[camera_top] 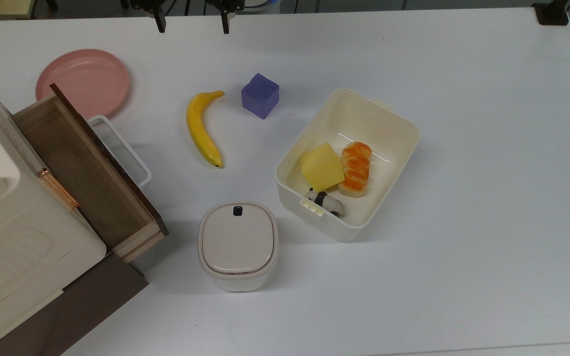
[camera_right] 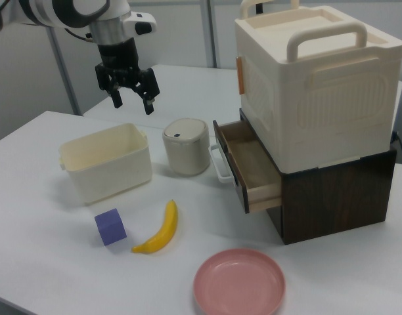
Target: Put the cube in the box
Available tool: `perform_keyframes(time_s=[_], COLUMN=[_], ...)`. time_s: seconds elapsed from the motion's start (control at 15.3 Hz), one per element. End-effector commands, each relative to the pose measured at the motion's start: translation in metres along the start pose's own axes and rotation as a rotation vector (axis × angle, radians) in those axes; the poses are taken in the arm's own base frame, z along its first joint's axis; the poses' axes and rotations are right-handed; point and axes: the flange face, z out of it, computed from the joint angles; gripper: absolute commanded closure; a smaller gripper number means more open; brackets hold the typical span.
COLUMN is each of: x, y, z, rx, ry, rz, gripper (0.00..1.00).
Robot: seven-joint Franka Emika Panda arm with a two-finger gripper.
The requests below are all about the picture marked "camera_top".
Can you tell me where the orange toy bread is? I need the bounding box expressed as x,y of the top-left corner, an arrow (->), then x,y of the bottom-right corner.
338,141 -> 373,198

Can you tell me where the yellow banana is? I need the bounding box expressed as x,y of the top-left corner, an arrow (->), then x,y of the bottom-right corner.
186,90 -> 226,169

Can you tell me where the white wire handle frame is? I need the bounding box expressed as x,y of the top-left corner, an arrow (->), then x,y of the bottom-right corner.
87,115 -> 152,188

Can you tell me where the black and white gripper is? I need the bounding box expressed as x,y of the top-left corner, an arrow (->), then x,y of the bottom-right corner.
130,0 -> 244,35

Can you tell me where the pink plate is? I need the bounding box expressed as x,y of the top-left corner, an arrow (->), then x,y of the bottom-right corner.
35,48 -> 131,120

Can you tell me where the brown base board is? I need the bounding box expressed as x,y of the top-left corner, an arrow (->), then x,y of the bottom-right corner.
0,252 -> 149,356

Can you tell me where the small panda figure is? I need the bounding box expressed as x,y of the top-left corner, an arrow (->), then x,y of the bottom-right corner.
305,187 -> 345,218

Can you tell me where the white lidded bin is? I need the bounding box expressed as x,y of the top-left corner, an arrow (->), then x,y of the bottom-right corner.
197,201 -> 280,293

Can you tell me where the black table clamp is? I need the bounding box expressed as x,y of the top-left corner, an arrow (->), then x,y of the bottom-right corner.
532,0 -> 570,26

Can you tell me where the wooden drawer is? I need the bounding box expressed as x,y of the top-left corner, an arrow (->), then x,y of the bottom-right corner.
12,83 -> 169,264

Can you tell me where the copper drawer handle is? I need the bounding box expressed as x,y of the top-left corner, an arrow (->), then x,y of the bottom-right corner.
37,168 -> 81,210

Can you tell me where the cream toy kitchen cabinet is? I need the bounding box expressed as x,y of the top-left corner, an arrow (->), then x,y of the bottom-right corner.
0,72 -> 107,355

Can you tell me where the yellow cube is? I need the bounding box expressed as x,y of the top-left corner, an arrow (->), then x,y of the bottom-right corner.
300,142 -> 345,192

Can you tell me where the cream plastic box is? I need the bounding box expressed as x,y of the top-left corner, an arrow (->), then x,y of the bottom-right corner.
275,88 -> 420,243

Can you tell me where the purple cube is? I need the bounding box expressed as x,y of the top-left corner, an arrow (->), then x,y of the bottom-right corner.
241,73 -> 280,120

